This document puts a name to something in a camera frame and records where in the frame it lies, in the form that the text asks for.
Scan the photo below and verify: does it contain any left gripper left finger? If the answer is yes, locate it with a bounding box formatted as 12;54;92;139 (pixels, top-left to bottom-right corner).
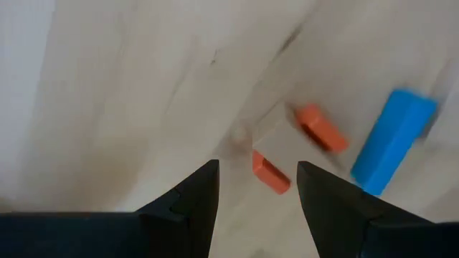
0;159;220;258

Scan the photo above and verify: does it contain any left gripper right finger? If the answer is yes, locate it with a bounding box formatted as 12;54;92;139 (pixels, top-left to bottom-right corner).
296;161;459;258

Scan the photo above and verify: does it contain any blue rectangular block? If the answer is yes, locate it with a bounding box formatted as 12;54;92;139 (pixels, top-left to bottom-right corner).
350;88;439;197

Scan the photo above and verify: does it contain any small red block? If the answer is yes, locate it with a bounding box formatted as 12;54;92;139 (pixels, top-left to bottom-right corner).
294;102;349;154
252;149;292;196

